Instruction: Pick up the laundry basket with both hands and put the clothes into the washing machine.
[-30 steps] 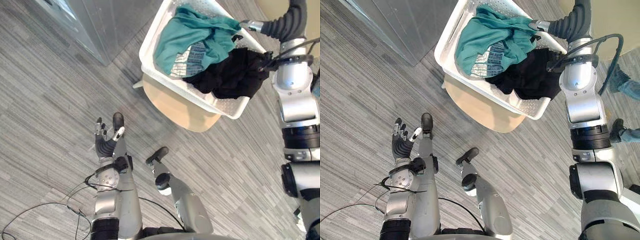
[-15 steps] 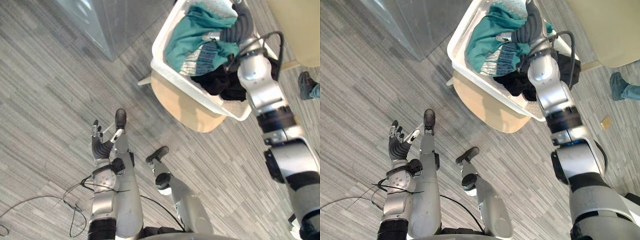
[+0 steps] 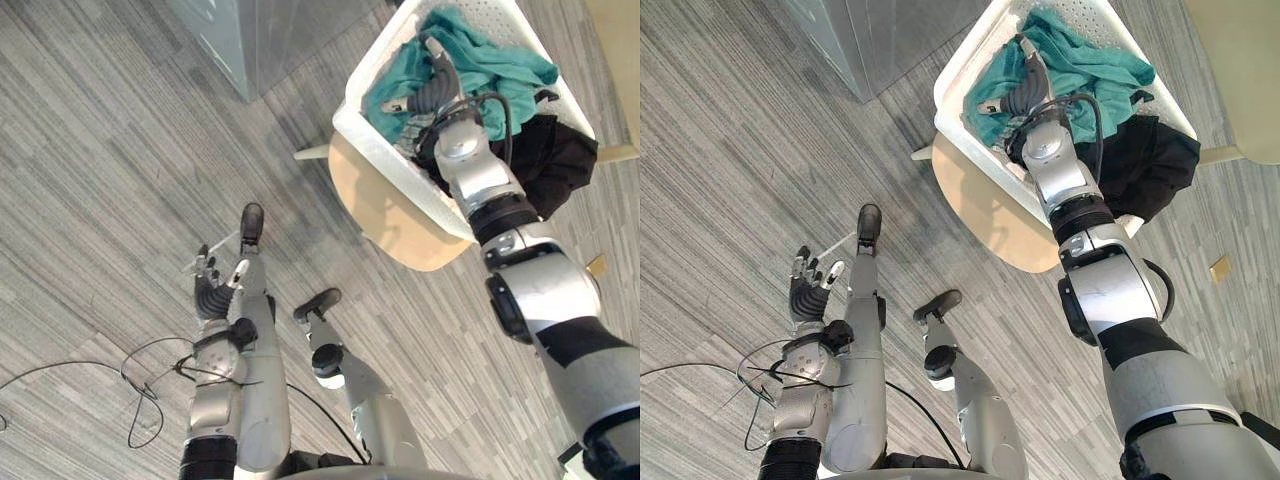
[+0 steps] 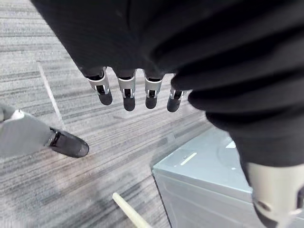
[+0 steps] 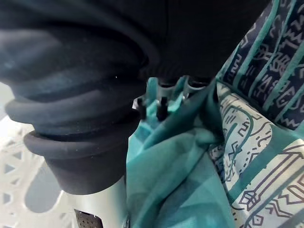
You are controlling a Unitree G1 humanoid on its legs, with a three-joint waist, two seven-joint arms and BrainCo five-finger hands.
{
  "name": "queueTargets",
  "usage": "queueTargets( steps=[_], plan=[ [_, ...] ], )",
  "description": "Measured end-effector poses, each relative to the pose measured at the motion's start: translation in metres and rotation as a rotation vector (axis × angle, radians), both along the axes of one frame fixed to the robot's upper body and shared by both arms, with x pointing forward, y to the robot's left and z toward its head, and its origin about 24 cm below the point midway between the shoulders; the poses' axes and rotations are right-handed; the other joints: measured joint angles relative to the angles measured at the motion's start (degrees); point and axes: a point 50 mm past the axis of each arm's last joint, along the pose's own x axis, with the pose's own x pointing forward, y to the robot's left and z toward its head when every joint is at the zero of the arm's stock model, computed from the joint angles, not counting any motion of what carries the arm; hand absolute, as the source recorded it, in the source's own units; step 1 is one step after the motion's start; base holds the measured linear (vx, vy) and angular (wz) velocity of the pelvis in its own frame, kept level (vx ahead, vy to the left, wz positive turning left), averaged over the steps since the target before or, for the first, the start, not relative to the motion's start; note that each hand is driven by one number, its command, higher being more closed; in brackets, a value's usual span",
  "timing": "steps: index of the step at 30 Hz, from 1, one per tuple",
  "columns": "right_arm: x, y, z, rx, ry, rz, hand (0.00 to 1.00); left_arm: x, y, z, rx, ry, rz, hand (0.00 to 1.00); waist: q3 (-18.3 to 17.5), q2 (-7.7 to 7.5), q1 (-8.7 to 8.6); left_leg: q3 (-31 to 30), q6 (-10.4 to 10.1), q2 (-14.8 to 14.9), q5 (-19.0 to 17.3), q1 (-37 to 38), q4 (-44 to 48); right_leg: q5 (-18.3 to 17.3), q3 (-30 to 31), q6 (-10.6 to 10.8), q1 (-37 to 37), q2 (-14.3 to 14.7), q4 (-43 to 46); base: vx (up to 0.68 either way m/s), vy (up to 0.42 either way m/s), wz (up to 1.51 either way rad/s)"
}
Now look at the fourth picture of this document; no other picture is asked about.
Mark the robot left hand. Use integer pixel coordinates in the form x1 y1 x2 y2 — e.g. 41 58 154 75
30 0 304 228

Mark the silver washing machine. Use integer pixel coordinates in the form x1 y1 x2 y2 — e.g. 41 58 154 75
152 128 304 228

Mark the dark robot left foot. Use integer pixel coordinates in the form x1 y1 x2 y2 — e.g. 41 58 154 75
48 127 90 159

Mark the beige wooden chair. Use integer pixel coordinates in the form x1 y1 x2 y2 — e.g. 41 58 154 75
112 192 153 228

